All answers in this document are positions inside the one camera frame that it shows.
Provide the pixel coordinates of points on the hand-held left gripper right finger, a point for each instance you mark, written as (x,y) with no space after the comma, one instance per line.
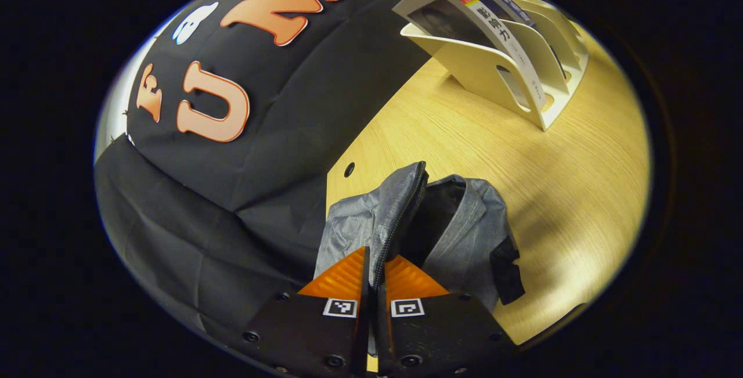
(381,320)

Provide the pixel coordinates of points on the grey schoolbag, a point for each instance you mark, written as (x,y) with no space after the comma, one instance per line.
(464,233)

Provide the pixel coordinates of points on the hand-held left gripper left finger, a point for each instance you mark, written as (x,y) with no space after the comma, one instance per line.
(365,331)

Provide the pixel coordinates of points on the white bookshelf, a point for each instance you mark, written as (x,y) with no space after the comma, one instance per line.
(476,70)

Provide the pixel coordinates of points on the white book with grey photo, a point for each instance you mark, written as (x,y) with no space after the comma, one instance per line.
(453,15)

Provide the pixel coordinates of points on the black backdrop cloth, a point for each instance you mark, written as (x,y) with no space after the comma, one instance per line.
(278,151)

